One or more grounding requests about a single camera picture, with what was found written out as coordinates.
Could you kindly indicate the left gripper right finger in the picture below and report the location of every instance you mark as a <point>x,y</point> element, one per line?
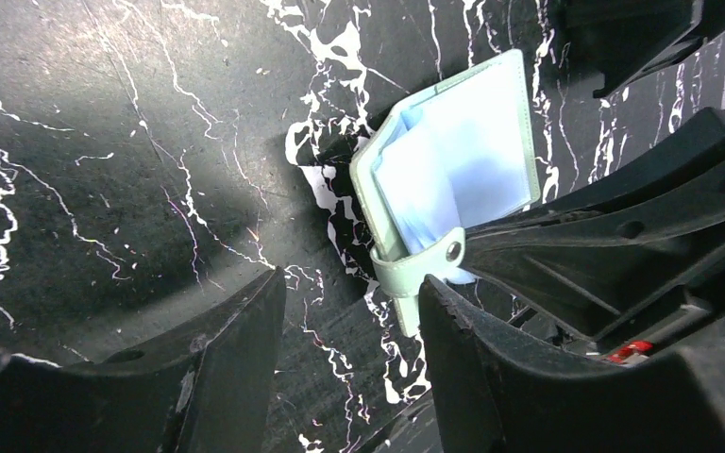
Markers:
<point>496,388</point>

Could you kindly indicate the mint green card holder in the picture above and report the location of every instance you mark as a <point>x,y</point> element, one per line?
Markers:
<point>456,155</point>

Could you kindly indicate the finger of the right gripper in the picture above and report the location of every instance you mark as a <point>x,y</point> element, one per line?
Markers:
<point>596,258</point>
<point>624,41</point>

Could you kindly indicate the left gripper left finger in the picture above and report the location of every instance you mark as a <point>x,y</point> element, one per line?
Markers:
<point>203,386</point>

